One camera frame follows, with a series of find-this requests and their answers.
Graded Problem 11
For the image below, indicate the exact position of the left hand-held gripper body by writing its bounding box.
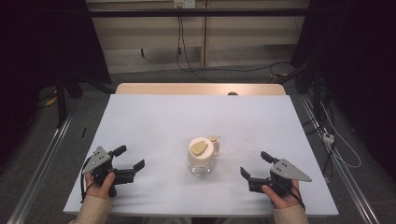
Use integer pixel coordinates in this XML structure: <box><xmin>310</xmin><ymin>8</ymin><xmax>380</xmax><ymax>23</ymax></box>
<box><xmin>81</xmin><ymin>145</ymin><xmax>135</xmax><ymax>199</ymax></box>

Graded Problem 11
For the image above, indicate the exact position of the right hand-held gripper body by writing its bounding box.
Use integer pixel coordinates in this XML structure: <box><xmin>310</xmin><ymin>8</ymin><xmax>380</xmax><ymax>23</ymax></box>
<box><xmin>248</xmin><ymin>158</ymin><xmax>313</xmax><ymax>199</ymax></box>

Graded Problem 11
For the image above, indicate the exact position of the glass jar with cream lid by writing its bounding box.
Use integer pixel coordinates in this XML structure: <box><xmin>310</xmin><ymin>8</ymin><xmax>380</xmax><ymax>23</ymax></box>
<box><xmin>187</xmin><ymin>136</ymin><xmax>216</xmax><ymax>177</ymax></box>

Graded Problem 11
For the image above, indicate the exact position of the person's right hand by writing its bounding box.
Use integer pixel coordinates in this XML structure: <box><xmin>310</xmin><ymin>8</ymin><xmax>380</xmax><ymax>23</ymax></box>
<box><xmin>261</xmin><ymin>179</ymin><xmax>302</xmax><ymax>210</ymax></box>

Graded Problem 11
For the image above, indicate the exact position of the person's left hand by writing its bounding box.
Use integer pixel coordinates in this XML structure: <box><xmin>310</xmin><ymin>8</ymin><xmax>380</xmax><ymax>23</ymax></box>
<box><xmin>84</xmin><ymin>172</ymin><xmax>116</xmax><ymax>201</ymax></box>

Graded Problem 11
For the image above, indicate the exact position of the small cream spoon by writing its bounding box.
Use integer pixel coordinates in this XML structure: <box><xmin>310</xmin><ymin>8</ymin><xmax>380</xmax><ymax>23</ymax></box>
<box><xmin>209</xmin><ymin>134</ymin><xmax>221</xmax><ymax>157</ymax></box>

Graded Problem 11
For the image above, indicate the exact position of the white power strip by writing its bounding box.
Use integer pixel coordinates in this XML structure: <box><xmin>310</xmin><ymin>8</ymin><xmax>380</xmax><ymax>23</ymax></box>
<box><xmin>322</xmin><ymin>132</ymin><xmax>335</xmax><ymax>146</ymax></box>

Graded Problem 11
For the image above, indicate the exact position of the black metal stand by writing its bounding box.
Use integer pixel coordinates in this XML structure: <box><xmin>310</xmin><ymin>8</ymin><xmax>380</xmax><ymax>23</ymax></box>
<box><xmin>55</xmin><ymin>70</ymin><xmax>69</xmax><ymax>129</ymax></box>

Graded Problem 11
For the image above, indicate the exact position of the yellow floor tape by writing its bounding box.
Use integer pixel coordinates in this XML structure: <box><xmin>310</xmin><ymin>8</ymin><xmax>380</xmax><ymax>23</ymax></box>
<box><xmin>44</xmin><ymin>89</ymin><xmax>59</xmax><ymax>108</ymax></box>

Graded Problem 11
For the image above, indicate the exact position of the wooden table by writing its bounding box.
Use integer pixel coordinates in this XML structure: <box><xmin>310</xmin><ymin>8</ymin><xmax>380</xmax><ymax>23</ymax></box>
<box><xmin>115</xmin><ymin>82</ymin><xmax>287</xmax><ymax>96</ymax></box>

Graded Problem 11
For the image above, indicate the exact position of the black curtain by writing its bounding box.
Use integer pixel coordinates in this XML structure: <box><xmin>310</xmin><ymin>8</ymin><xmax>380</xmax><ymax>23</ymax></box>
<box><xmin>0</xmin><ymin>0</ymin><xmax>112</xmax><ymax>157</ymax></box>
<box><xmin>289</xmin><ymin>0</ymin><xmax>396</xmax><ymax>171</ymax></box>

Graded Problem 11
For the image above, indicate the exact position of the black cord of right gripper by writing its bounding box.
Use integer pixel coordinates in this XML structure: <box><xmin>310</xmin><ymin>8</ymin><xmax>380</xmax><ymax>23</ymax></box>
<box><xmin>271</xmin><ymin>180</ymin><xmax>307</xmax><ymax>211</ymax></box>

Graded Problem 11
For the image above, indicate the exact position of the black cord of gripper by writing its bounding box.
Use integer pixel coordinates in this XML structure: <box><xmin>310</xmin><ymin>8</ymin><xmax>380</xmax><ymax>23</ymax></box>
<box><xmin>271</xmin><ymin>180</ymin><xmax>307</xmax><ymax>211</ymax></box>
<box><xmin>79</xmin><ymin>157</ymin><xmax>95</xmax><ymax>204</ymax></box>

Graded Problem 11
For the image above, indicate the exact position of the black cord of left gripper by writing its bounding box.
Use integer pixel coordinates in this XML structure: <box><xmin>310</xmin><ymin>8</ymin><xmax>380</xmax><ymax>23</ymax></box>
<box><xmin>79</xmin><ymin>157</ymin><xmax>95</xmax><ymax>204</ymax></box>

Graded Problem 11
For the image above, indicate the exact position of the metal floor rail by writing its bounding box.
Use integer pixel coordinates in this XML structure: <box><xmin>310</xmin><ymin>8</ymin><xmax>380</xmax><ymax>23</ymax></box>
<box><xmin>297</xmin><ymin>93</ymin><xmax>381</xmax><ymax>224</ymax></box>
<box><xmin>7</xmin><ymin>113</ymin><xmax>78</xmax><ymax>224</ymax></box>

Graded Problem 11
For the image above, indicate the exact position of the black cable bundle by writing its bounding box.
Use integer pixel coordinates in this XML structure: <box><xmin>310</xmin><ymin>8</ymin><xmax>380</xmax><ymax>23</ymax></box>
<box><xmin>301</xmin><ymin>92</ymin><xmax>336</xmax><ymax>175</ymax></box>

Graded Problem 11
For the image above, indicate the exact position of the white cable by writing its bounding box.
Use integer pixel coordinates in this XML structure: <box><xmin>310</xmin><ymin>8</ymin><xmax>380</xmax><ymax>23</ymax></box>
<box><xmin>318</xmin><ymin>101</ymin><xmax>362</xmax><ymax>170</ymax></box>

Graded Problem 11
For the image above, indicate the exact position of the black hanging wall cable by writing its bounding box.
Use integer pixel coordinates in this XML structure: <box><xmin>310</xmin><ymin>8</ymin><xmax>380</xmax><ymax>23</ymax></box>
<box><xmin>176</xmin><ymin>6</ymin><xmax>218</xmax><ymax>84</ymax></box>

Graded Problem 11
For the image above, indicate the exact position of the black horizontal frame bar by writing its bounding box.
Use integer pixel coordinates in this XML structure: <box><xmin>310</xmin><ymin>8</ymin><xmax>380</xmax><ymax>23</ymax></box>
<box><xmin>88</xmin><ymin>7</ymin><xmax>310</xmax><ymax>18</ymax></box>

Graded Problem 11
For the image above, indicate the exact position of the white wall socket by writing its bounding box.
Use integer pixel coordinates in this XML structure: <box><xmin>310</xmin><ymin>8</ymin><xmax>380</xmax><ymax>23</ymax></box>
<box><xmin>173</xmin><ymin>0</ymin><xmax>197</xmax><ymax>9</ymax></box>

